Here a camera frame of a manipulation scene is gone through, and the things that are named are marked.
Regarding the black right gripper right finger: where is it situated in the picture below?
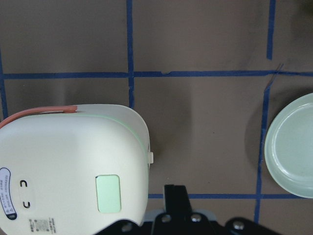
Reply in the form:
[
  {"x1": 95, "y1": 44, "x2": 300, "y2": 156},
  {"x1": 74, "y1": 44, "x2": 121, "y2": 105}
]
[{"x1": 225, "y1": 217, "x2": 280, "y2": 235}]

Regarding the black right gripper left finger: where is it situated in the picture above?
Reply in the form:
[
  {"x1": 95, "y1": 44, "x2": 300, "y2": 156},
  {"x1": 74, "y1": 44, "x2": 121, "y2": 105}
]
[{"x1": 153, "y1": 185, "x2": 194, "y2": 235}]

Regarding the cream rice cooker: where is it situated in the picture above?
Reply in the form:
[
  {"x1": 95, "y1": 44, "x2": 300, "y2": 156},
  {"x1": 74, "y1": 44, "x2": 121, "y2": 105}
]
[{"x1": 0, "y1": 104, "x2": 153, "y2": 226}]

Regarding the green plate near right arm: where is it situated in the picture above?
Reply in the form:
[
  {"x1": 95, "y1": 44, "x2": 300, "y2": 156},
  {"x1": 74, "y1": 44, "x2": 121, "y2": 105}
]
[{"x1": 264, "y1": 94, "x2": 313, "y2": 198}]

